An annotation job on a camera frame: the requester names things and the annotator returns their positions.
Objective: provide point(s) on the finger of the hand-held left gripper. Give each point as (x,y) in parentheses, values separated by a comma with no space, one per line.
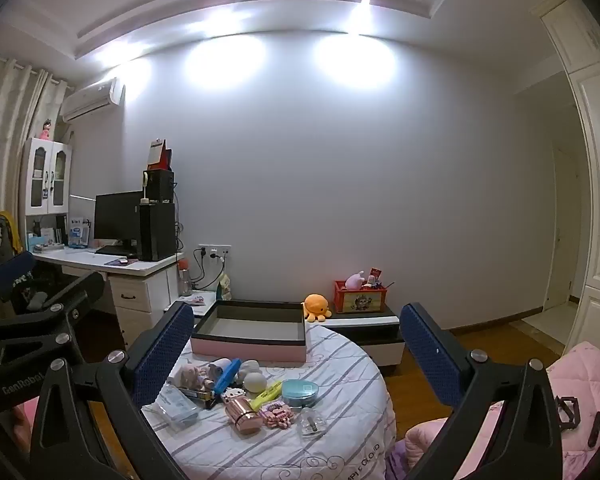
(10,267)
(80,287)

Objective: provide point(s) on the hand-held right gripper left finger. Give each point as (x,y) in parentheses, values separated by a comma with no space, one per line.
(162,355)

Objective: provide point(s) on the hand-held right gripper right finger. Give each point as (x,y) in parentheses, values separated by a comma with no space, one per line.
(430,355)

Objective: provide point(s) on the small doll with pink hair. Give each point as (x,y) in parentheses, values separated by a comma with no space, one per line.
(195,375)

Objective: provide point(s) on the blue tin with gold edge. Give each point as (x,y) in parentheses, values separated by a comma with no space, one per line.
(200,397)

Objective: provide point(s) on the blue highlighter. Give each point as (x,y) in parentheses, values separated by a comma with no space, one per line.
(227,375)

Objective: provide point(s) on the pink storage box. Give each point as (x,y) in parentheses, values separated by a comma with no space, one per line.
(250,350)

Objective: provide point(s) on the white plaster figurine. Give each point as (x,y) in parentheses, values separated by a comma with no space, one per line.
(255,382)

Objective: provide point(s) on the rose gold cylinder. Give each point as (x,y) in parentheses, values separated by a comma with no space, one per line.
(242,416)

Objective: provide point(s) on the yellow highlighter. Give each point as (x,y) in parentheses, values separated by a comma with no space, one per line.
(267,394)

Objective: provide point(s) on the small clear container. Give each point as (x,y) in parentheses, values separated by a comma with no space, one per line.
(312,421)

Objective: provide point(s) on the teal round case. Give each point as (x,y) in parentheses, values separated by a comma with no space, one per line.
(300,392)

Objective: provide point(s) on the black yellow gaming chair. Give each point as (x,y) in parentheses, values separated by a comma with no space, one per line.
(5,232)

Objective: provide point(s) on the black keyboard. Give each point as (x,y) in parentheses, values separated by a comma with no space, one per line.
(112,250)

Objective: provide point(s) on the blue and white box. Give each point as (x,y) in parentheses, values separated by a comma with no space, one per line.
(78,234)

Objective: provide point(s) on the white desk with drawers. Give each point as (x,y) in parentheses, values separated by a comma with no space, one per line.
(140,285)

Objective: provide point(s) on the white squeeze tube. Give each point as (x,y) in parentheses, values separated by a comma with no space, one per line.
(222,364)

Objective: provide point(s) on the low black white cabinet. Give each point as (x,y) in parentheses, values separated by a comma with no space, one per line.
(370,335)

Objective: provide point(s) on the small pink packet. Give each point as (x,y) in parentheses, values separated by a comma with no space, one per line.
(196,300)

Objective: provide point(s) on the clear bottle with orange cap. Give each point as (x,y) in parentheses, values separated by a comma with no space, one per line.
(184,280)

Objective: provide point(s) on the black computer monitor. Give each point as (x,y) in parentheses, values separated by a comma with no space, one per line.
(117,217)

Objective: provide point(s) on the small white spotted toy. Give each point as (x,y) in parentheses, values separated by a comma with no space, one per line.
(232,395)

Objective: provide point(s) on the red plastic crate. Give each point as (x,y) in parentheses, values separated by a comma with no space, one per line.
(360,301)

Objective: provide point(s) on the yellow snack bag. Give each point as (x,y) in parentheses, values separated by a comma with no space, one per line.
(225,287)

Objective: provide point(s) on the black computer tower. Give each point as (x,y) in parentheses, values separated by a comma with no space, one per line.
(157,232)

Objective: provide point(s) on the round table with striped cloth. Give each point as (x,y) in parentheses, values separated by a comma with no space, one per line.
(340,390)

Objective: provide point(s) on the white glass-door cabinet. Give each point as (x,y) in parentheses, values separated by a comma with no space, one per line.
(47,175)

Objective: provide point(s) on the pink plush toy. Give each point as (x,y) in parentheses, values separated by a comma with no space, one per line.
(355,281)

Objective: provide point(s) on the small yellow desk fan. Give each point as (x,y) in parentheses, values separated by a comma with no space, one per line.
(144,187)

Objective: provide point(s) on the orange octopus plush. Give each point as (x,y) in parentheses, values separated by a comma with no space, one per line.
(316,306)

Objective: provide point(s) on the black box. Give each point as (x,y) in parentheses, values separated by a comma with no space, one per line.
(161,186)

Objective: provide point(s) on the beige striped curtain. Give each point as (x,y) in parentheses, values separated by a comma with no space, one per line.
(10,135)

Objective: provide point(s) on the small pink doll figure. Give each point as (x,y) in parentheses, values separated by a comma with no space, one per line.
(46,130)

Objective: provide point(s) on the red and white boxes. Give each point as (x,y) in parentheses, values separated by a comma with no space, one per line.
(159,156)

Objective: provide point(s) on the pink quilt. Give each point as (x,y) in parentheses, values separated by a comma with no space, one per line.
(585,375)

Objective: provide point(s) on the black stick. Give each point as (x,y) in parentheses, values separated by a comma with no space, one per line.
(596,430)

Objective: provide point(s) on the white wall socket strip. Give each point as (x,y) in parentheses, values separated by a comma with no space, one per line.
(215,251)

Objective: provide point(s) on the black folding frame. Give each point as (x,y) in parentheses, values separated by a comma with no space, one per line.
(567,412)

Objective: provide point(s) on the white wall air conditioner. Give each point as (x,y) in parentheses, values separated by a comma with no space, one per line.
(92,100)

